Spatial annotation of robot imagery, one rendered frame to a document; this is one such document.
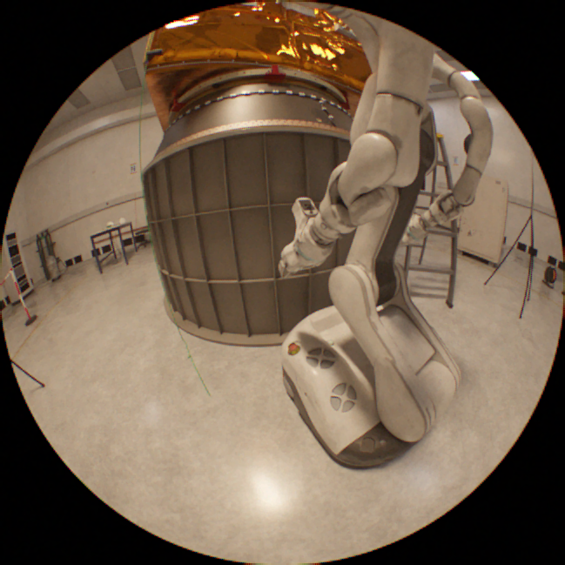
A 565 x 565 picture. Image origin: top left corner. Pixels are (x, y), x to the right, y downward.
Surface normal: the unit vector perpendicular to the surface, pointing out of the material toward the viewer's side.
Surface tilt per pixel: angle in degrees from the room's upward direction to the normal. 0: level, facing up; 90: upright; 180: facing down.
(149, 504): 0
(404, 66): 105
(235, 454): 0
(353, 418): 38
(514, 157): 90
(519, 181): 90
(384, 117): 98
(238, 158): 90
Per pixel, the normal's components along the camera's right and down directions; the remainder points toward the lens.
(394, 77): -0.77, 0.44
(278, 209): 0.17, 0.41
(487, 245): -0.90, 0.24
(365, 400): 0.21, -0.48
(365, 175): -0.83, 0.51
